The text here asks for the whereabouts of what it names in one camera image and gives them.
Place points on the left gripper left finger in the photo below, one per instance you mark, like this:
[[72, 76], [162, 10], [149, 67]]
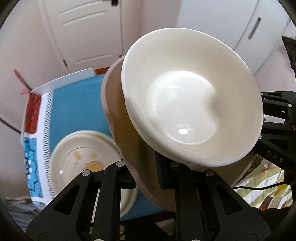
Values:
[[88, 208]]

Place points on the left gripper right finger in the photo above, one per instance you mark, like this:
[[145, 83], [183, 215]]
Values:
[[207, 208]]

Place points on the white duck cartoon plate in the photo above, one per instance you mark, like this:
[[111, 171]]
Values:
[[77, 152]]

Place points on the beige square plastic bowl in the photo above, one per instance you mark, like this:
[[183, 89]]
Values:
[[138, 156]]

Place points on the white ceramic bowl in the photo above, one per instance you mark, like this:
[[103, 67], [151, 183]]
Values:
[[191, 97]]

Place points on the green striped bedding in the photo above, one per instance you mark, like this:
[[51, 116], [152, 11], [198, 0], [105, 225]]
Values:
[[263, 186]]

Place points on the teal patterned tablecloth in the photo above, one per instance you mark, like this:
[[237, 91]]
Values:
[[51, 117]]

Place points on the white wardrobe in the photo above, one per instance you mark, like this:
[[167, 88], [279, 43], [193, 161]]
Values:
[[251, 28]]

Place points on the white folding table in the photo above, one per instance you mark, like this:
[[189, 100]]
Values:
[[65, 80]]

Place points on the white entrance door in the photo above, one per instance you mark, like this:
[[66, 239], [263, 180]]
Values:
[[90, 34]]

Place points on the black door handle lock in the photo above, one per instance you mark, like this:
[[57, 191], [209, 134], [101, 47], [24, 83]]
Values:
[[114, 2]]

